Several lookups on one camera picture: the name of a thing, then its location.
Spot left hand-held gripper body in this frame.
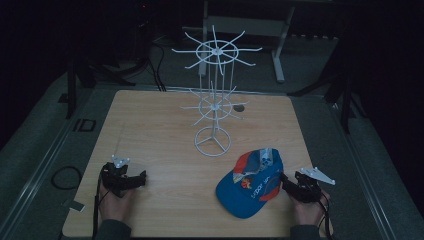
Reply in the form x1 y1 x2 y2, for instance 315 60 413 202
100 154 134 198

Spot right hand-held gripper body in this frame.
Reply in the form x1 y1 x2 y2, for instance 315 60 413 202
290 166 336 204

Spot blue and red cap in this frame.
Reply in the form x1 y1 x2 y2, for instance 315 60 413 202
215 147 285 220

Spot person's right hand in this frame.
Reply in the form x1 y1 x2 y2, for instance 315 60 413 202
289 190 332 228

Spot person's left hand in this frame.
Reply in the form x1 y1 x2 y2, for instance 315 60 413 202
98 182 138 223

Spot black tripod stand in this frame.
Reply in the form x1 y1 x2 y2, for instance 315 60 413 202
64 54 138 120
288 63 368 135

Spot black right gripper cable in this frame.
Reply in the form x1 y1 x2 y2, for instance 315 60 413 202
317 190 335 240

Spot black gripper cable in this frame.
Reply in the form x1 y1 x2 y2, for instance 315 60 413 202
91 170 105 240
317 190 335 240

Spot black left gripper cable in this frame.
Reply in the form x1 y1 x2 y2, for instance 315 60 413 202
91 170 105 240

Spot black coiled floor cable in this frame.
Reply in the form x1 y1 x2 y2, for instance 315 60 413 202
50 165 84 191

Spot black rectangular floor frame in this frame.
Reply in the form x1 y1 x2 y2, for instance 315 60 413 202
73 118 98 133

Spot white wire hat rack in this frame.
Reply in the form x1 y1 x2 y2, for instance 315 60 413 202
171 25 263 158

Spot black floor cables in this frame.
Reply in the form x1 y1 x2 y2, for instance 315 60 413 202
146 34 168 93

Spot white metal desk frame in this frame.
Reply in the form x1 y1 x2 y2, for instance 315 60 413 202
198 0 298 84

